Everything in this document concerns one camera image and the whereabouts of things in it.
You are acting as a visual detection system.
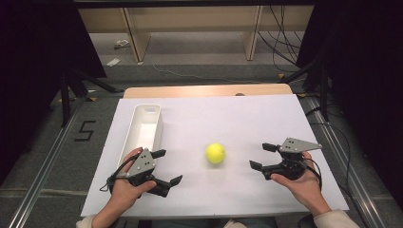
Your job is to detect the person's left hand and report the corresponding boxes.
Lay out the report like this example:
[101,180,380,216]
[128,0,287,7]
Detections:
[106,146,158,215]

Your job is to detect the black metal stand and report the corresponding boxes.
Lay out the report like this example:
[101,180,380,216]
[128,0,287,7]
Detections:
[59,66,125,127]
[278,56,331,123]

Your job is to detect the bundle of black cables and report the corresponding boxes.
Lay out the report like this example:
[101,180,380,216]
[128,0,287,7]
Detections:
[257,5,306,74]

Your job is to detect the light wooden desk frame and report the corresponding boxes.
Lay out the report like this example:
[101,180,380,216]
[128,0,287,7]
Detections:
[77,5,315,63]

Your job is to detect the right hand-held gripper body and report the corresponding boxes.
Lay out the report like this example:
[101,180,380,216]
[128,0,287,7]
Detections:
[265,137,323,181]

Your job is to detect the light wooden table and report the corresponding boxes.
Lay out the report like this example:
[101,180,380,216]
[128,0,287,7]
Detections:
[123,83,294,99]

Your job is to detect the metal floor rail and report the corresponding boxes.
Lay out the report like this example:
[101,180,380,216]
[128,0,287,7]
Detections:
[6,94,93,228]
[303,95,388,228]

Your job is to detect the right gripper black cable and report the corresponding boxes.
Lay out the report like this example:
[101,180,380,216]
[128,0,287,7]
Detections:
[303,157,323,192]

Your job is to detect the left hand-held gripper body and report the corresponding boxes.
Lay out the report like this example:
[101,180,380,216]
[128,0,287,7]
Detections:
[125,147,160,188]

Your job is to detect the small white floor device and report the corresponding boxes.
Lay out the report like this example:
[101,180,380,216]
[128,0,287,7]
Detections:
[113,39,131,50]

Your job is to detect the white plastic bin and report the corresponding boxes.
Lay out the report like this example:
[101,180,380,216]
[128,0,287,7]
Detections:
[117,103,164,169]

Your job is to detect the yellow tennis ball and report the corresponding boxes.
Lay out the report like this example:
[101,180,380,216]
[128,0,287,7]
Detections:
[204,142,226,164]

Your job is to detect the person's right hand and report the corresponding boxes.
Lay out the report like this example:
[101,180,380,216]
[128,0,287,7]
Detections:
[270,151,333,218]

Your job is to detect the black floor cable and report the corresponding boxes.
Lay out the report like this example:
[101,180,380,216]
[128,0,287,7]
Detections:
[305,105,370,228]

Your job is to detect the thin white floor cable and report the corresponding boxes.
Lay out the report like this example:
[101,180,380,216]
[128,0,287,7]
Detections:
[151,64,261,85]

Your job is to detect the black curtain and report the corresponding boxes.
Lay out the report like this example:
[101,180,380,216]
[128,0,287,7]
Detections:
[0,0,107,188]
[296,0,403,210]

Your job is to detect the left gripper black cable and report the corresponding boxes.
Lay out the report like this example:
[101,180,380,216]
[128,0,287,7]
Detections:
[99,154,142,194]

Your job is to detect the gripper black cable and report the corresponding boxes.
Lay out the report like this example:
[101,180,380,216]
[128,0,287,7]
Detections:
[99,154,142,194]
[303,157,323,192]

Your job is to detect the white board sheet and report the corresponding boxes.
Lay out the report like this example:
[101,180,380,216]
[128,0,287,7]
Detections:
[80,93,350,219]

